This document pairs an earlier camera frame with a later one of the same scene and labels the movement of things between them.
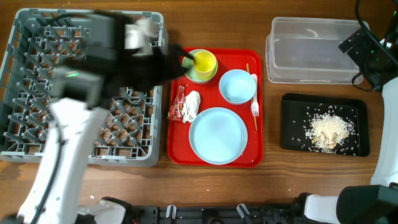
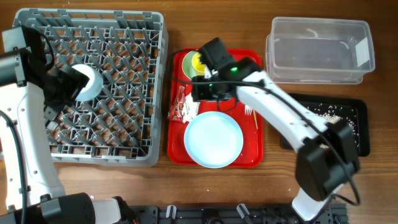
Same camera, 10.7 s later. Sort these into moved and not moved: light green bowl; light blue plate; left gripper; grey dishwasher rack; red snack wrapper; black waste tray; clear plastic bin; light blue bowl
Moved: light blue bowl; light blue plate; left gripper
Not moved: light green bowl; grey dishwasher rack; black waste tray; clear plastic bin; red snack wrapper
